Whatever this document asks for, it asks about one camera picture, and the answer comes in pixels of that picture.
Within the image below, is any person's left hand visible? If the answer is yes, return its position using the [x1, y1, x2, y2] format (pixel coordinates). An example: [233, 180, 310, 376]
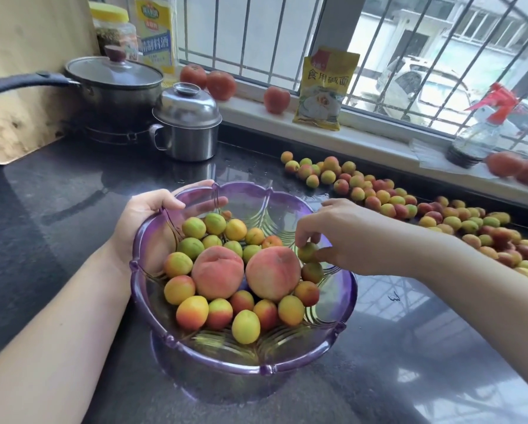
[109, 180, 229, 283]

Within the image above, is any person's right hand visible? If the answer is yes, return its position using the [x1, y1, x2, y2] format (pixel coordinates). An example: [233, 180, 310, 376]
[295, 198, 426, 279]

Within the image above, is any single green-red apricot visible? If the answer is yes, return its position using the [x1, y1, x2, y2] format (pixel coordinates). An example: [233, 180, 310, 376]
[298, 243, 320, 264]

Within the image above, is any purple glass fruit bowl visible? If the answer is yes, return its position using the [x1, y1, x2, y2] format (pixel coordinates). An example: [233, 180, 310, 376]
[129, 181, 358, 404]

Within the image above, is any person's right forearm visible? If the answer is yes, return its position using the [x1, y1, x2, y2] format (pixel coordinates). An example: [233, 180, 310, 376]
[421, 231, 528, 381]

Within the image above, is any person's left forearm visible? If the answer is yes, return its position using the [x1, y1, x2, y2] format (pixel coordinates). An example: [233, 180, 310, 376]
[0, 243, 134, 424]

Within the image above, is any pink peach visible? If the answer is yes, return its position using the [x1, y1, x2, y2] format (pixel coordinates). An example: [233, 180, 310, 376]
[245, 247, 302, 303]
[192, 246, 245, 301]

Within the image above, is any domed stainless steel lid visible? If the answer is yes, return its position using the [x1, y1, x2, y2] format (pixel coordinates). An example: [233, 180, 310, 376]
[152, 82, 223, 127]

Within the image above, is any pile of apricots in bowl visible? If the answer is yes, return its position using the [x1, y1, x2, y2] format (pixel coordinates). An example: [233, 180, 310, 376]
[163, 210, 324, 346]

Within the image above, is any metal stove pot rack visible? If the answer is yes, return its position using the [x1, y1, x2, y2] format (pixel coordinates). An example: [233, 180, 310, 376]
[76, 122, 155, 146]

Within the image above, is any spread of loose apricots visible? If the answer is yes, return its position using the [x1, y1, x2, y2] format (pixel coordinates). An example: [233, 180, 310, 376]
[280, 151, 528, 287]

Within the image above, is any clear plastic sheet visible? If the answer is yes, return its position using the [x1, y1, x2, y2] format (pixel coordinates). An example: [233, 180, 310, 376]
[409, 139, 490, 175]

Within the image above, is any glass lid with maroon knob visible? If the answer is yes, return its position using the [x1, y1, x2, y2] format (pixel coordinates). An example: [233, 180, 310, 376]
[65, 45, 164, 90]

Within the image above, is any yellow powder packet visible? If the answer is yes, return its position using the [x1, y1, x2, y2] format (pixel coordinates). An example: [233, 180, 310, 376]
[292, 47, 361, 131]

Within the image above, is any yellow-label clear plastic bottle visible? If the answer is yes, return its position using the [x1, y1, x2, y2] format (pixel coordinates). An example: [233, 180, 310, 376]
[133, 0, 179, 86]

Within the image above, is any spray bottle with red nozzle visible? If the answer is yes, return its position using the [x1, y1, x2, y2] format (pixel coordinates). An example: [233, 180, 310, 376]
[445, 82, 528, 169]

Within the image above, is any white car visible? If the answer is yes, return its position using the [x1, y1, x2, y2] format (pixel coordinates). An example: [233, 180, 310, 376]
[374, 55, 528, 142]

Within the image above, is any clear jar with yellow lid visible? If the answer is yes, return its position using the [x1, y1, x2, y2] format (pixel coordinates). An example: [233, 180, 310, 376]
[88, 1, 139, 62]

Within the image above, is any wooden cutting board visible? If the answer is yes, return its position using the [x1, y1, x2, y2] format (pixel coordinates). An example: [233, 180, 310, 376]
[0, 0, 102, 166]

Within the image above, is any metal window grille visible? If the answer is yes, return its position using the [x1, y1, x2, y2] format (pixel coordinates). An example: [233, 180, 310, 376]
[176, 0, 528, 143]

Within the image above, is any stainless steel handled pot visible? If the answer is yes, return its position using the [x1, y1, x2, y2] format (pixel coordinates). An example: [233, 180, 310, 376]
[148, 114, 221, 162]

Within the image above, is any steel saucepan with black handle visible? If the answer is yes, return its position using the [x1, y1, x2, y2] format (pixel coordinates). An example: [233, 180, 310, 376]
[0, 71, 165, 128]

